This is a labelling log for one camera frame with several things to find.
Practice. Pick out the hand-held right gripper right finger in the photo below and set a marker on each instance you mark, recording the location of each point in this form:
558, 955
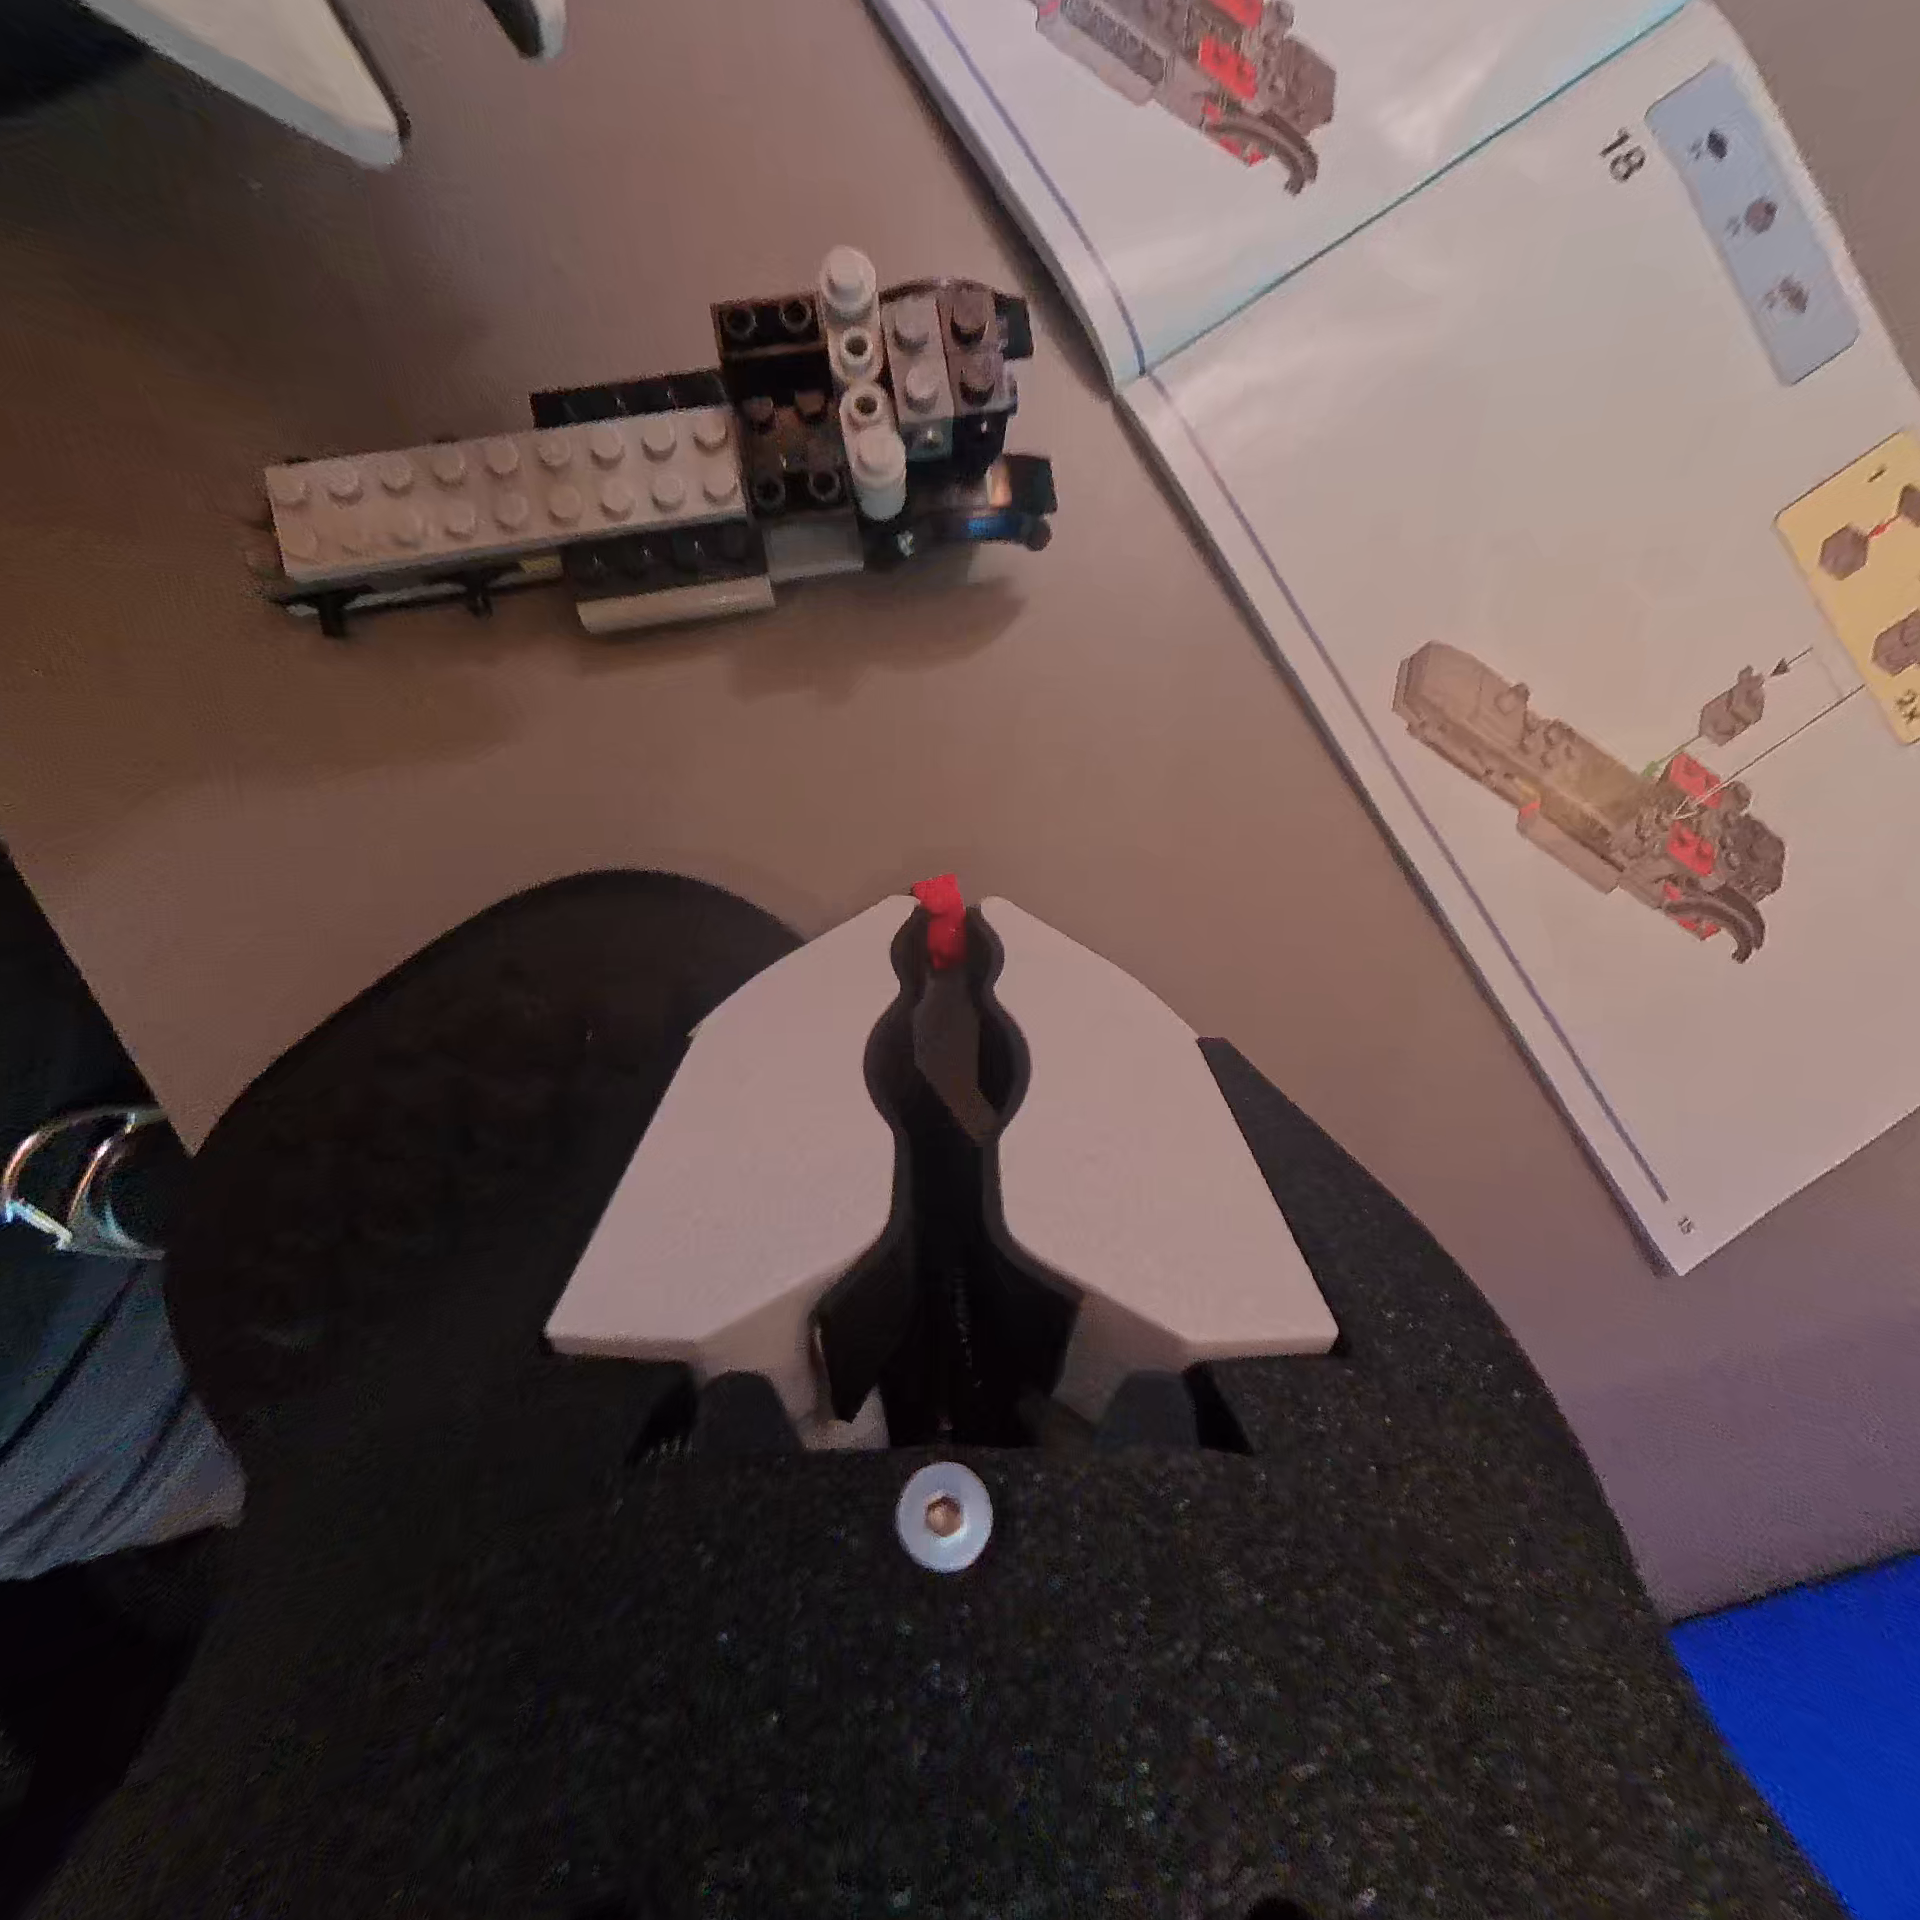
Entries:
1153, 1170

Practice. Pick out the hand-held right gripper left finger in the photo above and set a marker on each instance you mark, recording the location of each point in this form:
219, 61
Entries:
750, 1170

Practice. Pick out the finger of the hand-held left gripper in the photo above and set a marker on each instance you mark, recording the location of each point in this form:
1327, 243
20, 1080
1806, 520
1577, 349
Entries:
533, 23
286, 68

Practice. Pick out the small red toy brick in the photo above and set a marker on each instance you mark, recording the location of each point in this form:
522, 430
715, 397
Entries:
940, 923

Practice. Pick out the grey black toy brick model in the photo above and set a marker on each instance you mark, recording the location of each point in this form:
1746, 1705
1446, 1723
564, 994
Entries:
522, 495

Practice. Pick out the grey desk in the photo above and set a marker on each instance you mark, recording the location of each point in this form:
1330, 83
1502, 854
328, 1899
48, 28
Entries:
597, 749

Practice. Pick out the open brick instruction booklet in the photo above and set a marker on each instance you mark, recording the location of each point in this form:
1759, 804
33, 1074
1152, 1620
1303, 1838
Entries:
1500, 524

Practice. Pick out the blue plastic tray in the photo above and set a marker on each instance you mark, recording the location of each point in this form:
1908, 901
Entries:
1831, 1771

